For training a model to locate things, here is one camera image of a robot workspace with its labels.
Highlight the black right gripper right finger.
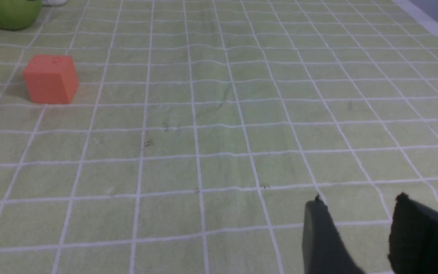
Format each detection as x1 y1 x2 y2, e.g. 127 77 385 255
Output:
388 193 438 274

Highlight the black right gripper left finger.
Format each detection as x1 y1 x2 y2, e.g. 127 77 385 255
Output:
302 195 364 274

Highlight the green checkered tablecloth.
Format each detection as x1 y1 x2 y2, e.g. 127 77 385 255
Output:
0 0 438 274

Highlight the red cube block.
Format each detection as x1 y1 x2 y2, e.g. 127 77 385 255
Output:
23 54 79 104

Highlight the green ball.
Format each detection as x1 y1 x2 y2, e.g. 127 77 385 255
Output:
0 0 42 31

